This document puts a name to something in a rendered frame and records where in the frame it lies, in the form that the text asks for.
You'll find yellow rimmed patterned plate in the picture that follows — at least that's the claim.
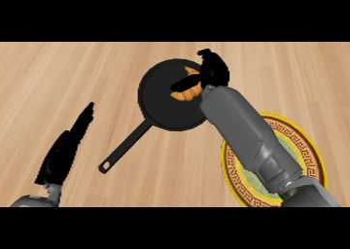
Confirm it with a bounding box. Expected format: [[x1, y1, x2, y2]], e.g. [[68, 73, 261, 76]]
[[221, 112, 328, 208]]

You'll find black frying pan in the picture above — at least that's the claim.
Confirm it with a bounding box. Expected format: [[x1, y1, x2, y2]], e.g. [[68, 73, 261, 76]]
[[96, 58, 215, 175]]

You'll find orange croissant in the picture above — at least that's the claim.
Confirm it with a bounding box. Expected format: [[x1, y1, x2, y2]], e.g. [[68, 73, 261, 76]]
[[170, 65, 204, 102]]

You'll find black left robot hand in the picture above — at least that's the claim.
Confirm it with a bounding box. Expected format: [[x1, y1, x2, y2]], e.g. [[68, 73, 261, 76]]
[[33, 101, 96, 187]]

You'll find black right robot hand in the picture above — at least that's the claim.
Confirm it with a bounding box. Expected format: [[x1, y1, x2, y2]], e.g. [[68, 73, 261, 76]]
[[170, 48, 231, 93]]

